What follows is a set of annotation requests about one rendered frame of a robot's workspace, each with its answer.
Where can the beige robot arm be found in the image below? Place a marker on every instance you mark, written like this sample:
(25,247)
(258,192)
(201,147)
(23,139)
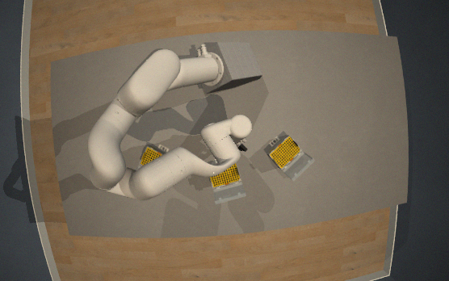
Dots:
(141,92)

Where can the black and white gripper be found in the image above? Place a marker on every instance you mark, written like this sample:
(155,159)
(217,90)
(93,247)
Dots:
(241,147)

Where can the yellow perforated plate with black holes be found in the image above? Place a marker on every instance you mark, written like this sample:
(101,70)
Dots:
(230,175)
(285,152)
(149,155)

